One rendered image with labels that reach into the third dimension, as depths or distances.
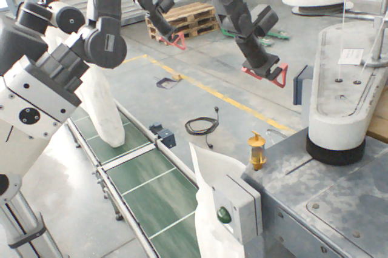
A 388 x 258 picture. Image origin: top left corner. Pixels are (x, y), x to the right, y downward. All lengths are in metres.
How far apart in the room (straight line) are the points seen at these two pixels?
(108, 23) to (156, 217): 1.35
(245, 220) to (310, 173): 0.13
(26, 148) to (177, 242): 1.02
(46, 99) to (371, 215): 0.58
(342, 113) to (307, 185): 0.12
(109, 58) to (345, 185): 0.49
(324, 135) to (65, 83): 0.48
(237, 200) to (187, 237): 1.23
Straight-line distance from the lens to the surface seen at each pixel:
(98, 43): 0.67
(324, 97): 0.58
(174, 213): 1.84
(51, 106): 0.69
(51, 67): 0.68
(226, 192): 0.52
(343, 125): 0.52
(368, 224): 0.48
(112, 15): 0.69
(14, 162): 0.96
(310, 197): 0.50
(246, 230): 0.54
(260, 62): 0.93
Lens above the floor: 1.69
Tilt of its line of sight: 32 degrees down
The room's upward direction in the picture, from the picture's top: 10 degrees counter-clockwise
